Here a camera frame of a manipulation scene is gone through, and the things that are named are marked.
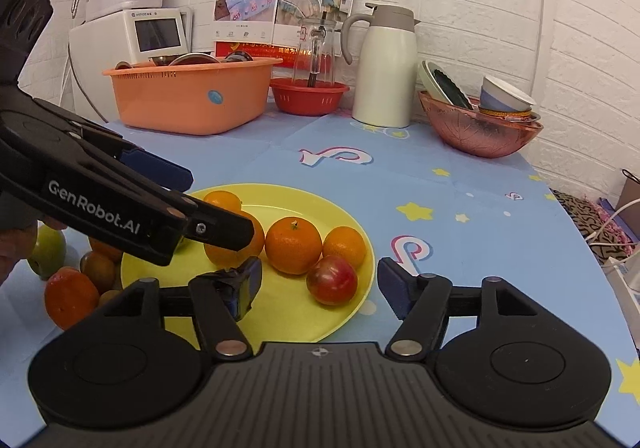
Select cardboard box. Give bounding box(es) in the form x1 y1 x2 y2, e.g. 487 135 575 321
616 169 640 229

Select orange tangerine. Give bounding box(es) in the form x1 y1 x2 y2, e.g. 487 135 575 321
43 267 100 331

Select white blue ceramic bowl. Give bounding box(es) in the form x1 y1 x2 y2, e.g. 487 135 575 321
480 76 536 112

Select small brownish green fruit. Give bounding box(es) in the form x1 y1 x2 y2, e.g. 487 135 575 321
79 251 117 294

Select white thermos jug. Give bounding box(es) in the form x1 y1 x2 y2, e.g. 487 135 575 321
341 3 420 127

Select person left hand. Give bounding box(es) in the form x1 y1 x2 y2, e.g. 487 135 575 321
0 221 39 285

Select white power strip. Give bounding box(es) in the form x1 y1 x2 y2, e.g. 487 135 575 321
602 257 639 350

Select clear glass pitcher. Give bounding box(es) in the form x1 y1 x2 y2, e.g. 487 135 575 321
293 13 335 88

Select steel bowls in basin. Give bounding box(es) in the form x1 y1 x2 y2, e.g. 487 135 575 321
115 51 253 70

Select red plastic basket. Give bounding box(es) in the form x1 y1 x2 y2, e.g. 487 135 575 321
270 78 349 117

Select yellow plastic plate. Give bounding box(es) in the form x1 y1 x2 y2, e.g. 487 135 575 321
120 183 376 352

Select small orange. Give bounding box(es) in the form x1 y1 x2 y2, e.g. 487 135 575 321
322 226 368 271
203 190 242 213

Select white countertop appliance with screen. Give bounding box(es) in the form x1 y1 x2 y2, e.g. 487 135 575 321
67 6 193 122

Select pink glass bowl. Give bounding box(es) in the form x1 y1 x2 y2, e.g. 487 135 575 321
419 91 544 159

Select small yellowish fruit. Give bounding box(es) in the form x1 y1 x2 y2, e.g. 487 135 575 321
98 289 122 307

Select orange plastic basin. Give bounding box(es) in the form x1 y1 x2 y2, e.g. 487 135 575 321
103 57 281 135

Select large orange with stem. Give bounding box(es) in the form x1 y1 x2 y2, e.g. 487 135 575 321
265 216 322 276

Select white tilted dish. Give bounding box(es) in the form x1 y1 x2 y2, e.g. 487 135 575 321
418 60 473 110

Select small green guava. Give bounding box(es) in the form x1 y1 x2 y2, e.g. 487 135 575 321
27 224 66 280

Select blue cartoon tablecloth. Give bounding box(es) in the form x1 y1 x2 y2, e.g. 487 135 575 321
1 112 639 447

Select red apple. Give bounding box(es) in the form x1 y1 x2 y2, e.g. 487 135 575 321
306 255 358 306

